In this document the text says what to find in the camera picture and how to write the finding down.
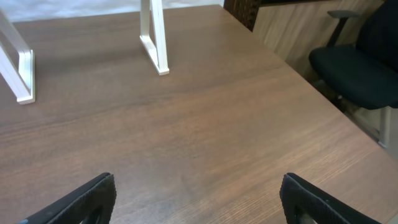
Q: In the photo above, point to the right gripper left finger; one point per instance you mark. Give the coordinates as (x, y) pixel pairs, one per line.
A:
(90, 199)

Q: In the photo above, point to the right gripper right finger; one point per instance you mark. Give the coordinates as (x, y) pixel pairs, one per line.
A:
(308, 199)

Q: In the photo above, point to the white and blue stand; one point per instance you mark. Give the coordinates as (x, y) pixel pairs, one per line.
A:
(26, 77)

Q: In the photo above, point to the black office chair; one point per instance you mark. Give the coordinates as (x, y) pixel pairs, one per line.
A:
(351, 74)

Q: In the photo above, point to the dark brown wooden panel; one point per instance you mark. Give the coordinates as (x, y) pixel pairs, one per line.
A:
(242, 12)

